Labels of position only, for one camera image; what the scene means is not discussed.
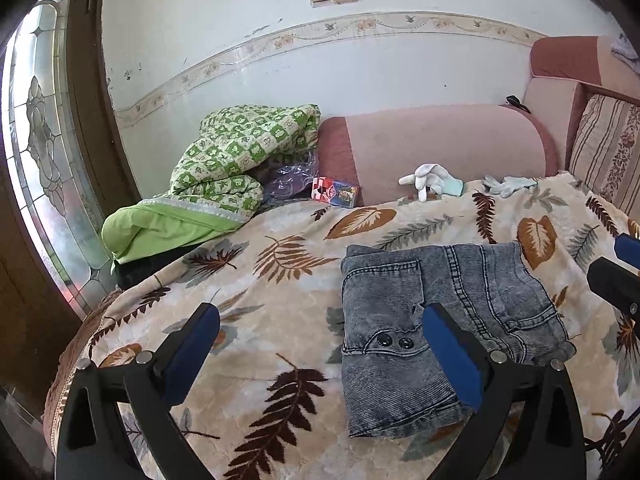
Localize blue denim jeans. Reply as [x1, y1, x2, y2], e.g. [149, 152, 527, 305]
[341, 242, 576, 439]

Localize striped floral sofa cushion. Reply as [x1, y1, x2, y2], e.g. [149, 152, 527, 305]
[568, 94, 640, 221]

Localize beige leaf-pattern plush blanket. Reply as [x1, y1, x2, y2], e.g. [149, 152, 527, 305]
[44, 172, 639, 479]

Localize white glove with teal cuff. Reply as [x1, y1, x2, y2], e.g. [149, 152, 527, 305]
[398, 164, 464, 203]

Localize pink upholstered sofa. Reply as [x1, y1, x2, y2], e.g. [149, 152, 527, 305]
[318, 36, 639, 205]

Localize stained glass door panel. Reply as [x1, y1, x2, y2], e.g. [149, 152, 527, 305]
[1, 0, 115, 318]

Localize green quilt with patterned cover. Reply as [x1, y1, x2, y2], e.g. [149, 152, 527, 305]
[101, 104, 321, 264]

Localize red and blue small box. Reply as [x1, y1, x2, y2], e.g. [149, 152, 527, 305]
[310, 177, 360, 208]

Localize purple plastic bag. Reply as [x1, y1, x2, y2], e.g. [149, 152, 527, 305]
[256, 151, 319, 210]

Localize brown wooden door frame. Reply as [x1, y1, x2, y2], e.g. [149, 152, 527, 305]
[1, 0, 139, 415]

